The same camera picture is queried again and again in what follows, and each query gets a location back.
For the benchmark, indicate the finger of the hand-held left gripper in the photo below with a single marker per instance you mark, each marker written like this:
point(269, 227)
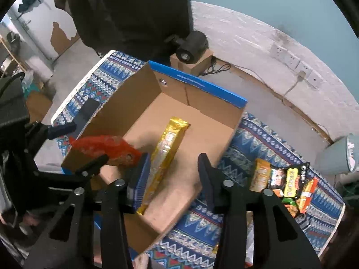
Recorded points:
point(63, 129)
point(94, 164)

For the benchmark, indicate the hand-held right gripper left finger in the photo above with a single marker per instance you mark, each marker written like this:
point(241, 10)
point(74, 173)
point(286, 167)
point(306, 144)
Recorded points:
point(140, 176)

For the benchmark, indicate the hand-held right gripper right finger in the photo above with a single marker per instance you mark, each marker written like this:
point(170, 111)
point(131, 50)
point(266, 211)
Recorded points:
point(207, 179)

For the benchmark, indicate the long golden snack packet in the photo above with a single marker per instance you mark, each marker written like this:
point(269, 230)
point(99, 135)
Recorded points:
point(171, 137)

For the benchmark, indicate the cardboard box with blue rim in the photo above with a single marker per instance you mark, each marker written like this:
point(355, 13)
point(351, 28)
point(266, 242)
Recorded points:
point(207, 123)

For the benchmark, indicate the brown cardboard floor box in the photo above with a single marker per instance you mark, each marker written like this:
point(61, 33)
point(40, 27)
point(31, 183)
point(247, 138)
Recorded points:
point(39, 105)

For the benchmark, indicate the black phone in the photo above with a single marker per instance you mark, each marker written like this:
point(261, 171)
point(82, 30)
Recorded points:
point(88, 112)

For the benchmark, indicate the wooden rack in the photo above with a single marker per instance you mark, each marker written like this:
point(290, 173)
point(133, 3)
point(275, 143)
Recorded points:
point(11, 53)

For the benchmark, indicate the orange snack packet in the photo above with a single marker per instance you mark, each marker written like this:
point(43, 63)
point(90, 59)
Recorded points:
point(260, 173)

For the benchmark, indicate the blue patterned tablecloth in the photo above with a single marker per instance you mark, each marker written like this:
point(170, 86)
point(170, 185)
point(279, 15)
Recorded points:
point(252, 140)

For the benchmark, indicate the black red snack packet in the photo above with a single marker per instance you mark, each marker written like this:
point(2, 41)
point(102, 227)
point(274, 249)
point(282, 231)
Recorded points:
point(277, 180)

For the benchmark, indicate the yellow black snack packet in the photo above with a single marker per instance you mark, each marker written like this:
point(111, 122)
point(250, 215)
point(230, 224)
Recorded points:
point(291, 185)

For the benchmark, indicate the green snack packet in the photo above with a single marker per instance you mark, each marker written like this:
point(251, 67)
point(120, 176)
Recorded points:
point(289, 206)

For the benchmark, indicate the red orange striped packet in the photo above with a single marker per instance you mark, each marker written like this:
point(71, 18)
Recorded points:
point(308, 194)

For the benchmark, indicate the dark folded umbrella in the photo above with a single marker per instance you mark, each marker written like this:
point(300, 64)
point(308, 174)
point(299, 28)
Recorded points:
point(26, 2)

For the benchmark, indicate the small cardboard box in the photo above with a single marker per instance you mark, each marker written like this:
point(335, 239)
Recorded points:
point(197, 65)

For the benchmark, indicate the grey trash bin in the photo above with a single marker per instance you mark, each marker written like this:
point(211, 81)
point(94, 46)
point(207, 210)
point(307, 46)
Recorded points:
point(335, 157)

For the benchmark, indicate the black hanging cloth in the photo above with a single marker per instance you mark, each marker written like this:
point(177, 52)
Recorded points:
point(126, 11)

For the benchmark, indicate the black cylindrical camera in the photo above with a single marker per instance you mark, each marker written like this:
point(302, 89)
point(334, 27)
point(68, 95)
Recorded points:
point(193, 44)

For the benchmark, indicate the white wall socket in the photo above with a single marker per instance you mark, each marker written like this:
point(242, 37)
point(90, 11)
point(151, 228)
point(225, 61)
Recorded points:
point(276, 51)
point(315, 77)
point(291, 59)
point(304, 67)

